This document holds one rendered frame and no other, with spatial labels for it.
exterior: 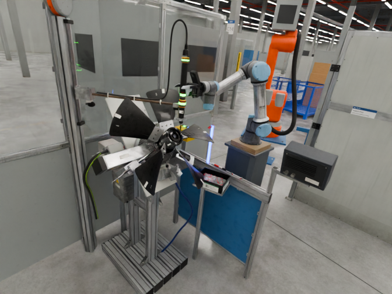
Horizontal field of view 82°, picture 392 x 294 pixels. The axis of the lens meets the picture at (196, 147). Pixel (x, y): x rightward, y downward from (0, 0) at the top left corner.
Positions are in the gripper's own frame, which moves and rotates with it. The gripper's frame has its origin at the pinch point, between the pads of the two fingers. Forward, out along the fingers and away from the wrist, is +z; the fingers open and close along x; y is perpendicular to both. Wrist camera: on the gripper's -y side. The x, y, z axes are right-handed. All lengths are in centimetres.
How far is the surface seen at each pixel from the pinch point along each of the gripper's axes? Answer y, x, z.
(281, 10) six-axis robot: -96, 114, -362
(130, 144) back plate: 39.9, 21.3, 20.0
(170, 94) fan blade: 8.6, 14.4, -6.6
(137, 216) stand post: 115, 32, 8
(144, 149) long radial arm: 38.3, 7.5, 18.7
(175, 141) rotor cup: 30.8, -7.4, 7.3
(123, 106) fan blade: 11.3, 11.4, 29.7
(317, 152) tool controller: 25, -73, -39
